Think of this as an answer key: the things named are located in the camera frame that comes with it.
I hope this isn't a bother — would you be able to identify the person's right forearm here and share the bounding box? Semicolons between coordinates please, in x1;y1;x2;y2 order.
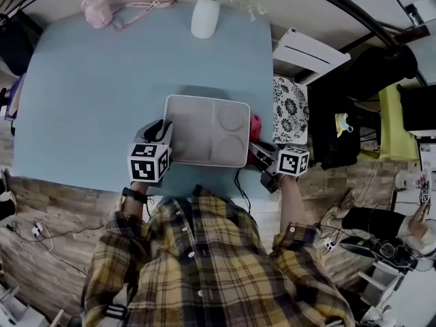
279;174;306;234

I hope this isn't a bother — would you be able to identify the pink pouch with strap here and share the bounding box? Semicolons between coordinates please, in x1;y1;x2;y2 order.
80;0;176;31

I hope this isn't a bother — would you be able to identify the white vase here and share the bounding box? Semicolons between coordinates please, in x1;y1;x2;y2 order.
190;0;221;40

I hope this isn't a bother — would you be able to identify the black office chair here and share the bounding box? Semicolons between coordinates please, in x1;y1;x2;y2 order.
309;87;382;170

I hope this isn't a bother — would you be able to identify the person's left forearm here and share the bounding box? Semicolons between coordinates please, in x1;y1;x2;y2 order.
121;181;151;219

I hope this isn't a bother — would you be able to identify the red cloth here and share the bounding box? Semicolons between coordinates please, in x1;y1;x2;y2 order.
247;114;265;165

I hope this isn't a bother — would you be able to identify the white stool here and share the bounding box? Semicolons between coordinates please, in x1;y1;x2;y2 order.
272;27;352;84

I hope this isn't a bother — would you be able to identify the yellow-green cover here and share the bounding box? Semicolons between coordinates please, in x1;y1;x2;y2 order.
377;83;420;161

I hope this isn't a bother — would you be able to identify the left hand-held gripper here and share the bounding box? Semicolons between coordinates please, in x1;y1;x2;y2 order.
127;120;175;183

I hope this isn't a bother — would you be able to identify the large black bag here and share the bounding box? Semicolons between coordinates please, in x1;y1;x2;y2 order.
0;14;44;76

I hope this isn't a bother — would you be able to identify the black monitor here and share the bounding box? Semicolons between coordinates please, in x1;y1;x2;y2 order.
400;83;436;132

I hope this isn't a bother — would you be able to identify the black jacket bundle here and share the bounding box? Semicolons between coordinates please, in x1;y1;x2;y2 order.
347;46;418;102

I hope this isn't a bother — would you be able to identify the yellow plaid shirt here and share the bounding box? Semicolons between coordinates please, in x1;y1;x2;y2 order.
80;185;355;327

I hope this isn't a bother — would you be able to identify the white side table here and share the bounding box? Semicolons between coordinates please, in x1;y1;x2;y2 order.
357;260;406;306

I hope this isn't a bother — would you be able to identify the blue and yellow face mask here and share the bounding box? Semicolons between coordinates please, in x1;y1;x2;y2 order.
335;112;355;138

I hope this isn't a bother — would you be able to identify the black wristwatch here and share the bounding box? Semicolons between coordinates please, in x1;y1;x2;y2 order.
121;186;149;204

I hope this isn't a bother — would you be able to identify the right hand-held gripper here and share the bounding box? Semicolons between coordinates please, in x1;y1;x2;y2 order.
249;142;310;194

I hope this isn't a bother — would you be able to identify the floral cushion stool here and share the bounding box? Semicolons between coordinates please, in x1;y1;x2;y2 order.
272;76;310;145

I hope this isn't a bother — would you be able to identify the stack of books and folders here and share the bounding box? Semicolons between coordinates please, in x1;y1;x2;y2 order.
3;73;27;121

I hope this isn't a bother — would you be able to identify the white rectangular tray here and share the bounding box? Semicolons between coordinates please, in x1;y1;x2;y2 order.
163;94;251;168

